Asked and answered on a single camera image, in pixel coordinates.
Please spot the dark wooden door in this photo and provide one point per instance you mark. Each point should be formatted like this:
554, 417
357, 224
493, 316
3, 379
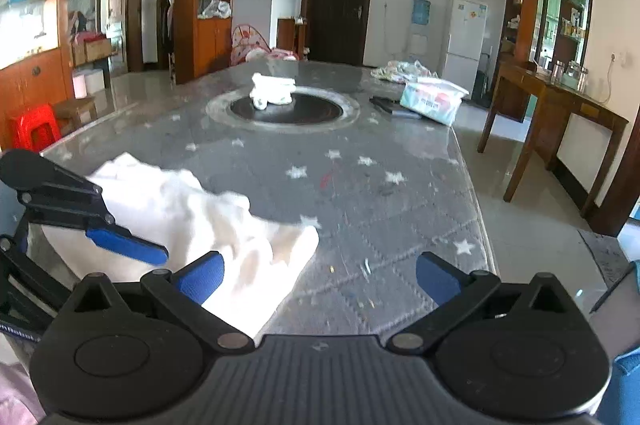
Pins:
340, 5

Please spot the blue water bottle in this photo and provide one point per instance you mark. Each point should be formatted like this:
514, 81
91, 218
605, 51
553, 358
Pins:
421, 11

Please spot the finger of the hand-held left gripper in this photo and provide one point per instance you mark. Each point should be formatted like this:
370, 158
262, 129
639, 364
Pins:
35, 272
125, 245

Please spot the glass jar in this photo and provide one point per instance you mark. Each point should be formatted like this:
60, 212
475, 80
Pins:
576, 75
558, 71

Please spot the patterned cloth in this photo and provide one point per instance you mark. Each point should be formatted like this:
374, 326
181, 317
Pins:
400, 70

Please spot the small wooden stool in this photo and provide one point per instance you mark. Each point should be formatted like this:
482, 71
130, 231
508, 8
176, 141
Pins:
75, 105

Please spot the white plastic bag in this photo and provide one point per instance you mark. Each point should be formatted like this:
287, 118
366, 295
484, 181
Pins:
215, 10

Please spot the white refrigerator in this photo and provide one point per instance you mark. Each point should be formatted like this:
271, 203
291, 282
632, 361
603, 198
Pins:
465, 35

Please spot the person's left forearm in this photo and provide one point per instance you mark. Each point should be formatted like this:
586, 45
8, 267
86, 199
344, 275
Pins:
15, 390

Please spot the cardboard boxes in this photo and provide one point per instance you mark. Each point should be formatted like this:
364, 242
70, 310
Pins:
97, 50

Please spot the narrow wooden shelf cabinet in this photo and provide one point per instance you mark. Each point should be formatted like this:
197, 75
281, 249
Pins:
215, 45

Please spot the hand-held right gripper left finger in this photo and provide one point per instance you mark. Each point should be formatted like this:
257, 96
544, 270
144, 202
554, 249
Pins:
200, 279

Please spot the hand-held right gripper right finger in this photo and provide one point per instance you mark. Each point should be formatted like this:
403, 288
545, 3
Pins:
440, 279

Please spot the pink play tent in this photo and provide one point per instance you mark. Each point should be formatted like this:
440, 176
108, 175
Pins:
250, 42

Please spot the red plastic stool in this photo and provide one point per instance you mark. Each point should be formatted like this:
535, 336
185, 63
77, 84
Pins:
35, 120

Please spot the wide wooden display cabinet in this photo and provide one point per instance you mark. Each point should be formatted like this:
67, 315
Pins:
35, 85

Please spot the small white clothes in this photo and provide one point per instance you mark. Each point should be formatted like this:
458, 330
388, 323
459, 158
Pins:
270, 90

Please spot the white garment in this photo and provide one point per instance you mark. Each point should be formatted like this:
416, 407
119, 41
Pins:
165, 200

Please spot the black flat case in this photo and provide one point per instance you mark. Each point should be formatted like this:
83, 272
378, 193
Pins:
387, 103

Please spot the grey floor mat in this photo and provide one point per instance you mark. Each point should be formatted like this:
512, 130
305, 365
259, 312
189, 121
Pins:
605, 255

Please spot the round black table hotplate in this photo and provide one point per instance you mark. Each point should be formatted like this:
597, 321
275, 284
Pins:
310, 110

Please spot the brown interior door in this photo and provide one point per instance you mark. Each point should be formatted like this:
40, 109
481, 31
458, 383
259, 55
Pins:
115, 5

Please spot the small wooden cabinet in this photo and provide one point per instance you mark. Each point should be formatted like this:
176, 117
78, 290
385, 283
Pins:
290, 35

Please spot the white water dispenser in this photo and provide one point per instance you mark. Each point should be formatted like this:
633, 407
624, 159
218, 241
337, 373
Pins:
418, 44

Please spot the white wall socket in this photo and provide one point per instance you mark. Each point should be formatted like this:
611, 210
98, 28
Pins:
619, 57

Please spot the wooden side table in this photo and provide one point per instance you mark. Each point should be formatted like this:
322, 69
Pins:
550, 87

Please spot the white storage box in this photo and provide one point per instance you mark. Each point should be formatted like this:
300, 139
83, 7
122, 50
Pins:
90, 82

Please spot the tissue pack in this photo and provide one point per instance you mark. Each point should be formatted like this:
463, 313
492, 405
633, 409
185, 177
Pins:
432, 100

